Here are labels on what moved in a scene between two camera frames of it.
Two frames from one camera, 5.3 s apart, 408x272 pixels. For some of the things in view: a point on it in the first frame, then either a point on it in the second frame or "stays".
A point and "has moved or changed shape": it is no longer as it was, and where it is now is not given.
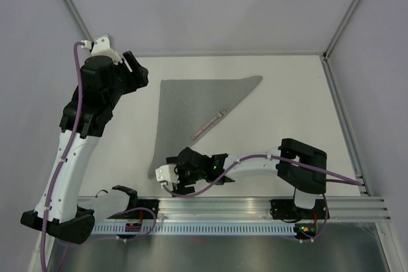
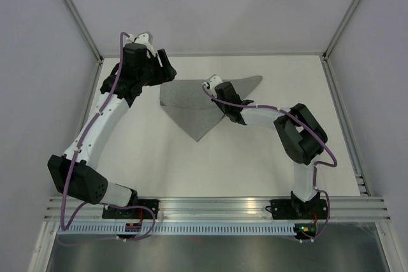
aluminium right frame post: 324,58 stays
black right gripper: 178,169 -> 220,105
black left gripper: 139,72 -> 167,73
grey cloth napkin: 185,106 has moved or changed shape
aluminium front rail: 259,209 stays
